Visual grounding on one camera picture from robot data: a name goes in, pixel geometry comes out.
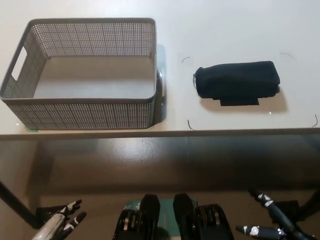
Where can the black table foot plate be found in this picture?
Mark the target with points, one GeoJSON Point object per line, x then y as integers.
{"type": "Point", "coordinates": [47, 212]}
{"type": "Point", "coordinates": [287, 207]}

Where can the green tape piece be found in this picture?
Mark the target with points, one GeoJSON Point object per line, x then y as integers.
{"type": "Point", "coordinates": [31, 129]}

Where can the black ribbed robot body block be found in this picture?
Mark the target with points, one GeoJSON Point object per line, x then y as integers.
{"type": "Point", "coordinates": [147, 220]}
{"type": "Point", "coordinates": [190, 220]}

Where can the black tape patch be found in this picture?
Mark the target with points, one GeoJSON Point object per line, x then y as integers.
{"type": "Point", "coordinates": [237, 103]}

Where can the black fabric pencil case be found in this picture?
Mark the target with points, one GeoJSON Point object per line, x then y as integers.
{"type": "Point", "coordinates": [237, 80]}

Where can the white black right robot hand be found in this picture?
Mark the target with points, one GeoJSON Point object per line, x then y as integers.
{"type": "Point", "coordinates": [280, 215]}

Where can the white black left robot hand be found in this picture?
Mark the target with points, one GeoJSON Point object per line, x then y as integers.
{"type": "Point", "coordinates": [52, 225]}

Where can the grey perforated plastic basket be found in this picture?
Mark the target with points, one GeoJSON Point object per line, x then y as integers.
{"type": "Point", "coordinates": [75, 112]}

